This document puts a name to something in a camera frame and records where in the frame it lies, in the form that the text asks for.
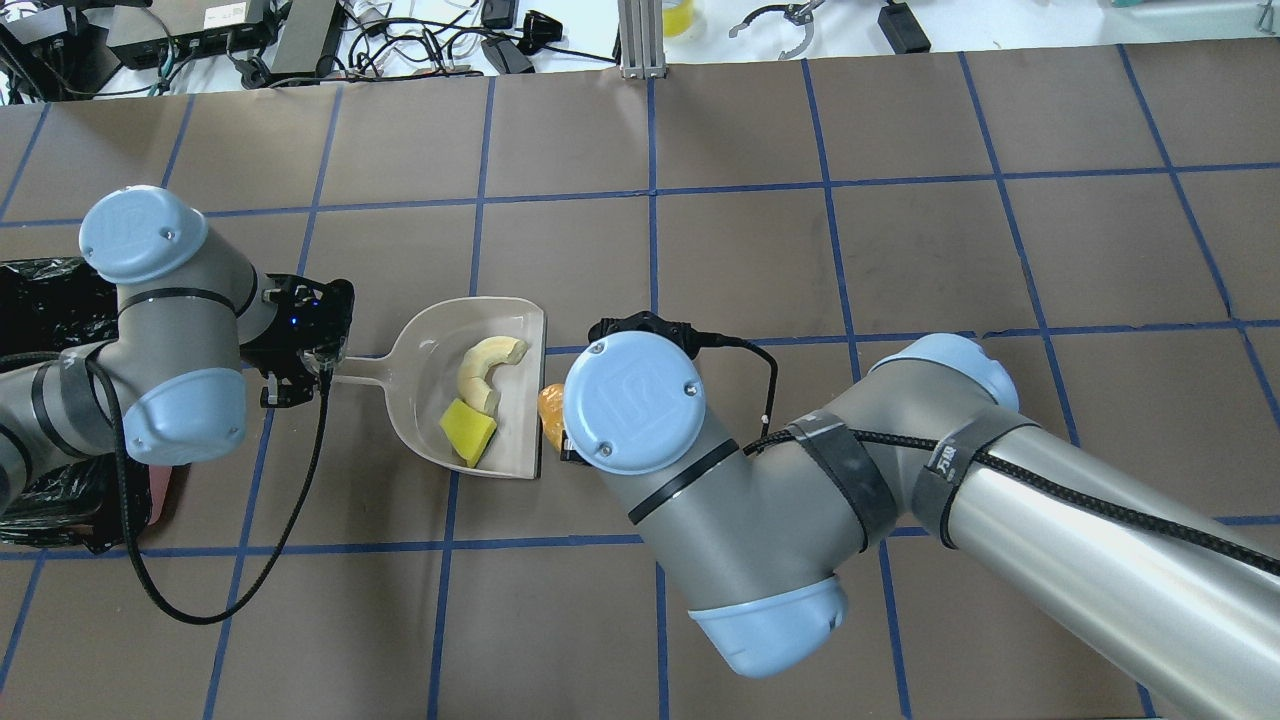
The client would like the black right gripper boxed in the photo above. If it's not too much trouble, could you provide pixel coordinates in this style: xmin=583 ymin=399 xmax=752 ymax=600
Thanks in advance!
xmin=588 ymin=311 xmax=703 ymax=360

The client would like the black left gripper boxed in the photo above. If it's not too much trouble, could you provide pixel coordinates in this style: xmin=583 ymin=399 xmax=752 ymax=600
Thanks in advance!
xmin=239 ymin=275 xmax=355 ymax=409

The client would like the beige plastic dustpan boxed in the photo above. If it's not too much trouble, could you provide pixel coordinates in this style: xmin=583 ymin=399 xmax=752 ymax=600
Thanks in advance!
xmin=334 ymin=297 xmax=547 ymax=480

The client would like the orange-brown potato toy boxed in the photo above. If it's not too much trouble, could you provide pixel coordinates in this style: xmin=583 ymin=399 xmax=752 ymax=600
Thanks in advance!
xmin=538 ymin=383 xmax=566 ymax=454

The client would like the yellow sponge piece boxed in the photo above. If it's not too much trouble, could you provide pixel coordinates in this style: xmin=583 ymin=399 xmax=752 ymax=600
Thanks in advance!
xmin=438 ymin=398 xmax=498 ymax=469

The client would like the pale curved melon rind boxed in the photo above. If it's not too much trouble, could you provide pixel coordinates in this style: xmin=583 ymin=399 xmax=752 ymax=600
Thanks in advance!
xmin=456 ymin=336 xmax=529 ymax=416

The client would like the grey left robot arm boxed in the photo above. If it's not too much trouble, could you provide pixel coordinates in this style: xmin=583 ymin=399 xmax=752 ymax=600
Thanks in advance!
xmin=1 ymin=184 xmax=355 ymax=505

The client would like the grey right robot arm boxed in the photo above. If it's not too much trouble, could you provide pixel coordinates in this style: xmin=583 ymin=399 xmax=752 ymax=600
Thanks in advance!
xmin=563 ymin=328 xmax=1279 ymax=719

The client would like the bin with black bag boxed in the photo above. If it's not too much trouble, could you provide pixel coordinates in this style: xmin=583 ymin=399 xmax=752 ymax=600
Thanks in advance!
xmin=1 ymin=258 xmax=172 ymax=553

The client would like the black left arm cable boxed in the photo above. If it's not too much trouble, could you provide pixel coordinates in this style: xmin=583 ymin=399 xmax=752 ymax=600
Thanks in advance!
xmin=0 ymin=350 xmax=334 ymax=626

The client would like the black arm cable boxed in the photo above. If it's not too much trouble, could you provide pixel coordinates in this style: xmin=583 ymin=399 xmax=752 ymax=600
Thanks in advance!
xmin=695 ymin=333 xmax=1280 ymax=579
xmin=0 ymin=350 xmax=334 ymax=626

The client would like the aluminium frame post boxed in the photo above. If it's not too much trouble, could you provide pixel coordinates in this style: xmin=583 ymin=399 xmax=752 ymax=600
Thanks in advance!
xmin=617 ymin=0 xmax=668 ymax=79

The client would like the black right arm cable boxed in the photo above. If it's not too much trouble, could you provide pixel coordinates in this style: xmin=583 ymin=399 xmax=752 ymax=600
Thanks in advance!
xmin=695 ymin=333 xmax=1280 ymax=579

